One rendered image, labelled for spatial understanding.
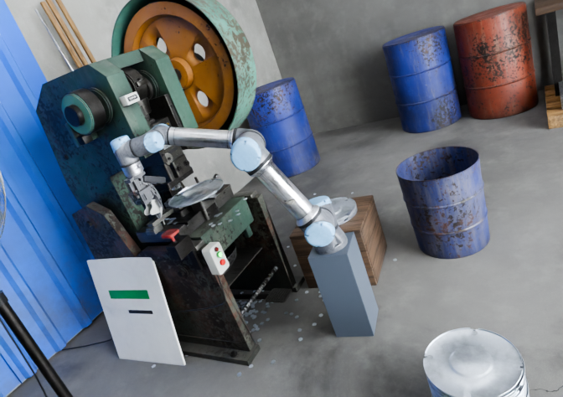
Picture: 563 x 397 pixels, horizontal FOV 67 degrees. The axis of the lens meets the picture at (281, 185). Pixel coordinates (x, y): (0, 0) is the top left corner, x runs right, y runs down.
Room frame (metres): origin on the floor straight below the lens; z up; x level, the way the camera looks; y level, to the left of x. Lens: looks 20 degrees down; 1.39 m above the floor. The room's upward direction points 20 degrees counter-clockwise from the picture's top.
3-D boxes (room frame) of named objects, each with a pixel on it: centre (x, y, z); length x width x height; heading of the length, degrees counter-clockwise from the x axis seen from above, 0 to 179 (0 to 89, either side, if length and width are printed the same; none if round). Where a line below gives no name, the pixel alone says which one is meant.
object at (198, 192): (2.02, 0.41, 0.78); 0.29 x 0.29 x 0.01
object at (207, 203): (1.99, 0.37, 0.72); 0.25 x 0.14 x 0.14; 54
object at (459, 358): (1.02, -0.37, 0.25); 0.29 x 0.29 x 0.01
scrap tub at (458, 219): (2.04, -0.80, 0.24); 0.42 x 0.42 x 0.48
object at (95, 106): (1.90, 0.67, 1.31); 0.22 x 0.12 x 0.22; 54
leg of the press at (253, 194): (2.39, 0.47, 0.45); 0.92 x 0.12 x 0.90; 54
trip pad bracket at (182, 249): (1.70, 0.51, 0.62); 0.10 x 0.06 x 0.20; 144
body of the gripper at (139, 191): (1.66, 0.53, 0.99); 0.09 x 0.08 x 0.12; 145
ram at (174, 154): (2.07, 0.48, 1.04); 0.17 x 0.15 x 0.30; 54
